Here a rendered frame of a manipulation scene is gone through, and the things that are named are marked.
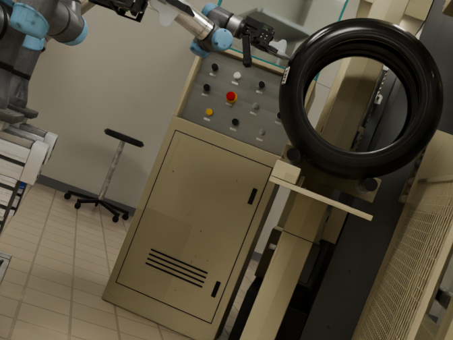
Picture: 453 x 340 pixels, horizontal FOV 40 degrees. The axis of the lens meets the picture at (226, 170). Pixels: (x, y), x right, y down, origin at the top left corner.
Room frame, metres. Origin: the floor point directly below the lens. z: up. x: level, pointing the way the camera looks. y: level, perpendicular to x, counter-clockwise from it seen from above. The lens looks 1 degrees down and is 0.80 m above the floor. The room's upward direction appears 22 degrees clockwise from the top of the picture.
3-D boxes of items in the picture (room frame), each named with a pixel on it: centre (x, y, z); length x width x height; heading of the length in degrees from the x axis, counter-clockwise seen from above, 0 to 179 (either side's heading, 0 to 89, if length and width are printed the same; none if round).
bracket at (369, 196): (2.45, -0.38, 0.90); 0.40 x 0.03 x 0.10; 82
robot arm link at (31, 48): (1.90, 0.72, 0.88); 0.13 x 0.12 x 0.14; 26
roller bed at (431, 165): (2.44, -0.76, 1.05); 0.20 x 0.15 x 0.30; 172
